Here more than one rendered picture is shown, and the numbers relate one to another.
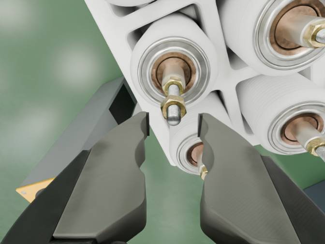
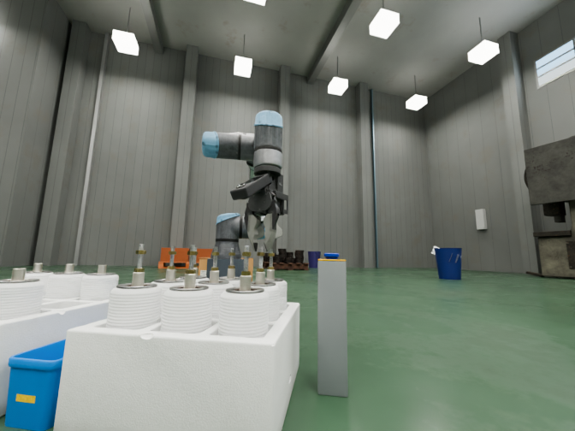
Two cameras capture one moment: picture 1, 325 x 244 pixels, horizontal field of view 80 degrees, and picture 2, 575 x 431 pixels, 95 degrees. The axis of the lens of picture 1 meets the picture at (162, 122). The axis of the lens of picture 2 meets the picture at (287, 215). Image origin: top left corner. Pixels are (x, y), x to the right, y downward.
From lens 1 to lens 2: 0.62 m
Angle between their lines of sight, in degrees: 72
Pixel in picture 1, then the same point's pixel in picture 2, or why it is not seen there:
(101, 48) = (326, 414)
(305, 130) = (230, 274)
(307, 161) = not seen: hidden behind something
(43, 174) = (333, 265)
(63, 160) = (325, 271)
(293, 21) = (214, 280)
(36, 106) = (442, 410)
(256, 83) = not seen: hidden behind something
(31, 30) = not seen: outside the picture
